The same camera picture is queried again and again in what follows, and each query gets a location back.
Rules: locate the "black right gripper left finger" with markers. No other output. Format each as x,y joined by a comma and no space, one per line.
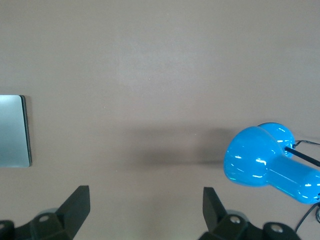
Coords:
72,207

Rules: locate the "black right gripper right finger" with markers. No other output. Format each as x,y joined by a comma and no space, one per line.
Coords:
212,210

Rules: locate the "grey laptop with black keyboard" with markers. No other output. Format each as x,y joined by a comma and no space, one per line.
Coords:
12,130

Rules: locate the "blue desk lamp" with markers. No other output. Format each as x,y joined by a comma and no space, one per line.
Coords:
250,155

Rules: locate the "brown table cover mat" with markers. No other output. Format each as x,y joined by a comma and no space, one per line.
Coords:
150,75

